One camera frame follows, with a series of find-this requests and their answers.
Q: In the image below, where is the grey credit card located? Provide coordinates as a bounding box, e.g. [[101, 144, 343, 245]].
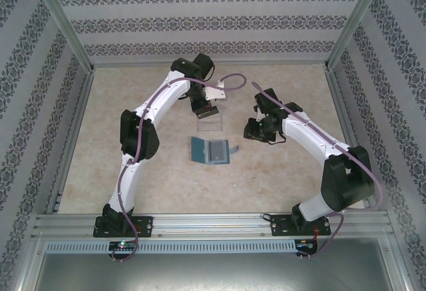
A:
[[208, 140, 228, 162]]

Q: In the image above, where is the blue card holder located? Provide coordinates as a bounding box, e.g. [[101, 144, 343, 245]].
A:
[[191, 137, 240, 164]]

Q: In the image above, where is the grey metal front panel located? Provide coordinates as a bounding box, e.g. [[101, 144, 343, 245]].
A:
[[33, 252, 400, 291]]

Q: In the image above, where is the aluminium rear rail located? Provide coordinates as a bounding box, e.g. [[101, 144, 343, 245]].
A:
[[91, 60, 329, 69]]

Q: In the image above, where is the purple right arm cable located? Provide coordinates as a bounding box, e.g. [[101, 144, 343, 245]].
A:
[[252, 81, 383, 260]]

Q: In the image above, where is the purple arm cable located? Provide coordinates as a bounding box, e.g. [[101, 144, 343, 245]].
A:
[[111, 73, 248, 264], [252, 81, 383, 260]]

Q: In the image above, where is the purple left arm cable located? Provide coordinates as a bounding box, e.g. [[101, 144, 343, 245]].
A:
[[111, 73, 248, 264]]

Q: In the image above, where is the aluminium side rail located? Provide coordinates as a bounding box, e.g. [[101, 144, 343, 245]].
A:
[[45, 69, 97, 214], [324, 67, 380, 212]]

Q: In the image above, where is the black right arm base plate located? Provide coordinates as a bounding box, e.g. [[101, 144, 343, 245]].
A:
[[270, 214, 330, 238]]

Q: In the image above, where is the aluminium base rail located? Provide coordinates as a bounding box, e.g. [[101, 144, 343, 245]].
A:
[[33, 212, 390, 238]]

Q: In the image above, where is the grey slotted cable duct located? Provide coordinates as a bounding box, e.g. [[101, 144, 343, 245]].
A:
[[45, 240, 297, 254]]

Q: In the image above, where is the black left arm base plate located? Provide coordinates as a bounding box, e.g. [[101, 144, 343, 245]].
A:
[[94, 216, 154, 238]]

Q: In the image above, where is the aluminium frame post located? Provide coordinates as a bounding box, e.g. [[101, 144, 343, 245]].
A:
[[324, 0, 390, 71], [28, 0, 96, 72]]

